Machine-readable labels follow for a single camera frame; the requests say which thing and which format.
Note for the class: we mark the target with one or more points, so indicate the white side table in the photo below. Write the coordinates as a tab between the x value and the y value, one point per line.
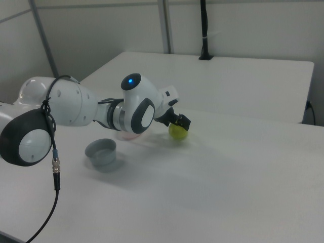
227	81

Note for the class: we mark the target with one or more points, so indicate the green apple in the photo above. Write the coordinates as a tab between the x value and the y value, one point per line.
178	132

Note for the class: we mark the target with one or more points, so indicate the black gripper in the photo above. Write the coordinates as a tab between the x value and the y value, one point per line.
165	117

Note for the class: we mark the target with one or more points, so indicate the grey plastic bowl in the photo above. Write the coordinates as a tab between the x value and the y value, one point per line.
101	154

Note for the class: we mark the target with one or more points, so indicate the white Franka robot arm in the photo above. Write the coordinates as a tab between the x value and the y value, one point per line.
71	106

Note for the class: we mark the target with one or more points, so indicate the black camera pole with base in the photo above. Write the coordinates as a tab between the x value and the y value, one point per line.
204	25

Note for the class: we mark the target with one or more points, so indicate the grey metal partition post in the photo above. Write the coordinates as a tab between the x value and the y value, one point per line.
44	38
167	25

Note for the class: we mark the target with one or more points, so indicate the pink plastic bowl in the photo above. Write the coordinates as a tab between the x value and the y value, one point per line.
129	136

